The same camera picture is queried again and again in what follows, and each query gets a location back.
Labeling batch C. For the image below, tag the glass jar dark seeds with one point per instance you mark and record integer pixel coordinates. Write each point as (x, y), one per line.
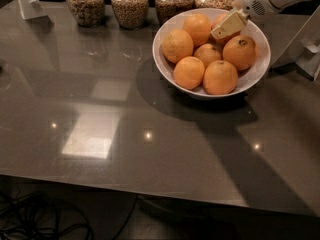
(166, 9)

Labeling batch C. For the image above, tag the small centre orange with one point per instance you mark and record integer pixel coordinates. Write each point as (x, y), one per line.
(208, 53)

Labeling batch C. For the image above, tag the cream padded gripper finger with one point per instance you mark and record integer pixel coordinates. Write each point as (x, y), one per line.
(228, 23)

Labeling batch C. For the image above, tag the orange right with stem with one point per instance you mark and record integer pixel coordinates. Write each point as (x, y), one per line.
(240, 51)

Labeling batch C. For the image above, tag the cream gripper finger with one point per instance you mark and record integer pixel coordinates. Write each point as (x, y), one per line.
(238, 4)

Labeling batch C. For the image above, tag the white stand left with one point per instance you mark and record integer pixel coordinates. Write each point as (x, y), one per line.
(31, 9)

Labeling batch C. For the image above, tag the glass jar of nuts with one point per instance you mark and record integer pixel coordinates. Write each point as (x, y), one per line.
(87, 13)

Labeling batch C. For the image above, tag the white ceramic bowl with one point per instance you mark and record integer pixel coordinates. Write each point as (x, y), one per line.
(247, 79)

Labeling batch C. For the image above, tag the glass jar of grains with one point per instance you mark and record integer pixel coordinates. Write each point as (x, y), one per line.
(130, 14)

